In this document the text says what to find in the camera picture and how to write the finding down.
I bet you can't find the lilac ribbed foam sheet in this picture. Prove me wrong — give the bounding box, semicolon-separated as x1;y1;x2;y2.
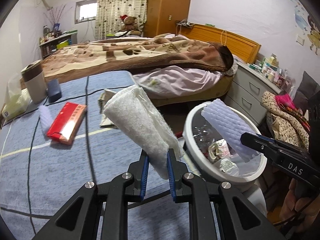
201;99;259;163

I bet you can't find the white towel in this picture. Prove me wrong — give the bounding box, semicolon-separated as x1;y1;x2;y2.
104;85;184;180

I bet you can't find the white paper bag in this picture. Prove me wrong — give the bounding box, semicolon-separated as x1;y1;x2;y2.
98;88;118;128

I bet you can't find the white blue yogurt cup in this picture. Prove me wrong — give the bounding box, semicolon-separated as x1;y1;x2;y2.
214;158;240;177

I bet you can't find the printed paper cup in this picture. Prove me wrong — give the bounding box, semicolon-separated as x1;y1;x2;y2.
208;139;230;163

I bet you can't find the white round trash bin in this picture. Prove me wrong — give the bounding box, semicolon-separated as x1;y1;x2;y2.
182;99;267;185

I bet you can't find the person's right hand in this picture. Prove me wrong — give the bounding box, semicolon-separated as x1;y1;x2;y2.
279;179;319;231

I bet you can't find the floral clothes pile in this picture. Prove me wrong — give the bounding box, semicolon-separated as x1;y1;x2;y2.
260;91;309;150

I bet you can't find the grey drawer dresser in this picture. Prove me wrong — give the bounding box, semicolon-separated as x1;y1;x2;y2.
224;62;281;126

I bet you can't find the blue striped table cloth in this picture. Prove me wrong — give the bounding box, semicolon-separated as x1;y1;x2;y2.
1;71;141;239

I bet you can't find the red flat box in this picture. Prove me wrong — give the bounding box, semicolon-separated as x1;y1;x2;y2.
46;102;87;145

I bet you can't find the orange wooden headboard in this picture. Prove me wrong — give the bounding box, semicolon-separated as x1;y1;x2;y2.
181;24;261;63

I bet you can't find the dark blue small box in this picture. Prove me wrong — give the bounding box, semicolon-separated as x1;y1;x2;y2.
47;79;62;103

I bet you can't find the pink bed sheet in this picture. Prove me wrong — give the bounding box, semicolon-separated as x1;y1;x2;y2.
133;64;238;99

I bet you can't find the tissue pack in plastic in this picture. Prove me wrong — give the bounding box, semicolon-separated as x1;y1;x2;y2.
2;73;31;121

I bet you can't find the brown patterned blanket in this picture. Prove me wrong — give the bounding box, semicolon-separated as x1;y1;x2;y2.
41;37;234;83

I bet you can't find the orange wooden wardrobe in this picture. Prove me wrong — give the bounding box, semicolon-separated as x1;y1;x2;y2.
143;0;190;37

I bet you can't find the cluttered side shelf desk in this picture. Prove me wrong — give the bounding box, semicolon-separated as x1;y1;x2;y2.
39;30;78;60

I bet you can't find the brown teddy bear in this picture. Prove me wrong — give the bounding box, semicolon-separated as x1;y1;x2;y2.
120;15;142;36

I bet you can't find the patterned window curtain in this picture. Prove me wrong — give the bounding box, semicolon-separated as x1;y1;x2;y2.
95;0;147;40

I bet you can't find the black cable on table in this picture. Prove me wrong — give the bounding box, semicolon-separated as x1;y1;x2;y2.
0;74;176;233

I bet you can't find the small wall window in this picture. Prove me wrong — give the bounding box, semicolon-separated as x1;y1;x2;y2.
74;0;98;24

